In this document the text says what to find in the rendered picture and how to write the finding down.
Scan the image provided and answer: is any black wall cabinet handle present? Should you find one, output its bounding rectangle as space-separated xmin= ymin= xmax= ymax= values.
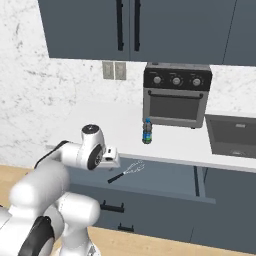
xmin=133 ymin=0 xmax=142 ymax=52
xmin=115 ymin=0 xmax=125 ymax=52

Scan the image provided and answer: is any dark blue wall cabinet door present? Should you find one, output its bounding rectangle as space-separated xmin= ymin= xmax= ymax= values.
xmin=129 ymin=0 xmax=238 ymax=66
xmin=222 ymin=0 xmax=256 ymax=67
xmin=37 ymin=0 xmax=132 ymax=62

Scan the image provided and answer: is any grey wall outlet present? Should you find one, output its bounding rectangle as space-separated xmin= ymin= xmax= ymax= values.
xmin=101 ymin=60 xmax=115 ymax=81
xmin=114 ymin=61 xmax=128 ymax=81

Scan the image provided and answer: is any black drawer handle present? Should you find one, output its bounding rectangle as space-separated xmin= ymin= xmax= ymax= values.
xmin=117 ymin=222 xmax=135 ymax=234
xmin=99 ymin=199 xmax=126 ymax=214

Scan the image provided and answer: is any dark blue closed drawer front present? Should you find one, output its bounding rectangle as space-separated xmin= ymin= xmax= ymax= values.
xmin=87 ymin=216 xmax=196 ymax=245

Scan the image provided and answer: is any grey toaster oven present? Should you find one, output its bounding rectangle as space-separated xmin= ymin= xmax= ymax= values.
xmin=142 ymin=61 xmax=214 ymax=130

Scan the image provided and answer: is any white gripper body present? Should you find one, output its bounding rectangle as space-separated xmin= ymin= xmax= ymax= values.
xmin=98 ymin=155 xmax=122 ymax=170

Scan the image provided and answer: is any dark blue base cabinet door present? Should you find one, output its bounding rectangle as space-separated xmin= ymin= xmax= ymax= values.
xmin=191 ymin=166 xmax=256 ymax=256

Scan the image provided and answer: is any dark blue open drawer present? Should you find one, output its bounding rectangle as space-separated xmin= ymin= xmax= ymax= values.
xmin=65 ymin=156 xmax=217 ymax=235

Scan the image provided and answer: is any whisk with black handle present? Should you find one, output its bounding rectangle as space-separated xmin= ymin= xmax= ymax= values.
xmin=107 ymin=159 xmax=146 ymax=185

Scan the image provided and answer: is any grey sink basin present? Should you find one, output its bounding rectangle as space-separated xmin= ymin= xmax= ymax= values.
xmin=204 ymin=113 xmax=256 ymax=160

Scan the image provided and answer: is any blue plastic bottle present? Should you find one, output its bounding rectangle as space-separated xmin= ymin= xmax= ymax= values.
xmin=141 ymin=117 xmax=154 ymax=146

